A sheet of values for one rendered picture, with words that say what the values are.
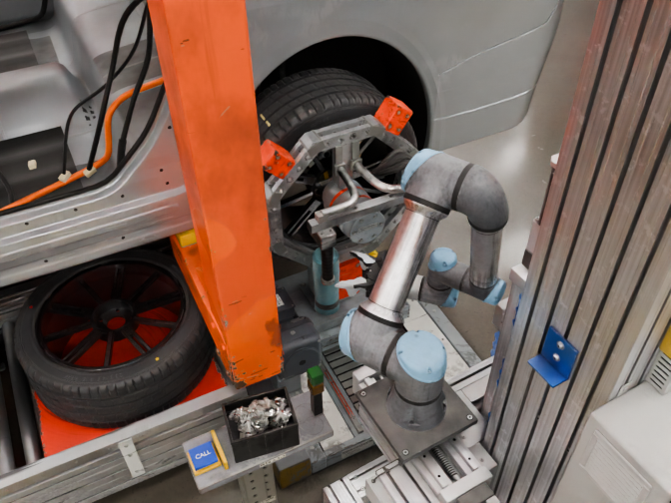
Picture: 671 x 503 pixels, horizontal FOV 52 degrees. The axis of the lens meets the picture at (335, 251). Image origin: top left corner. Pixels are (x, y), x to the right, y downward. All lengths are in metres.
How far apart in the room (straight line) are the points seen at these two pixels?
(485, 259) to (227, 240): 0.65
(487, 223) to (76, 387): 1.39
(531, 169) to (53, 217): 2.59
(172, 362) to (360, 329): 0.87
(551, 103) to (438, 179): 3.00
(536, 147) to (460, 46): 1.74
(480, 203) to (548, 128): 2.75
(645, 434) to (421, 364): 0.49
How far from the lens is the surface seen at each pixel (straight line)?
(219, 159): 1.57
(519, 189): 3.78
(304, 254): 2.31
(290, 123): 2.10
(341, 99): 2.14
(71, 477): 2.40
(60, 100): 2.91
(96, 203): 2.23
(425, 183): 1.59
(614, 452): 1.33
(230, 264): 1.77
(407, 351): 1.57
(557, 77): 4.83
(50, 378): 2.38
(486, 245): 1.70
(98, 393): 2.32
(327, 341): 2.74
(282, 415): 2.05
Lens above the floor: 2.29
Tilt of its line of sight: 44 degrees down
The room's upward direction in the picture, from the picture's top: 1 degrees counter-clockwise
